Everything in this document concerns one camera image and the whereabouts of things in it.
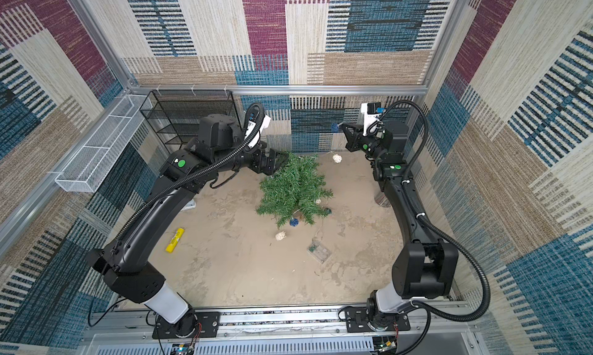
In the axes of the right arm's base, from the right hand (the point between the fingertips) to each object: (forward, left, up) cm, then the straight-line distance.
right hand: (346, 128), depth 76 cm
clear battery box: (-26, +9, -37) cm, 46 cm away
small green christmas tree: (-18, +17, -10) cm, 26 cm away
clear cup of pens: (-5, -19, -35) cm, 40 cm away
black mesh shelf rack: (+28, +70, -14) cm, 77 cm away
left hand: (-13, +21, +4) cm, 25 cm away
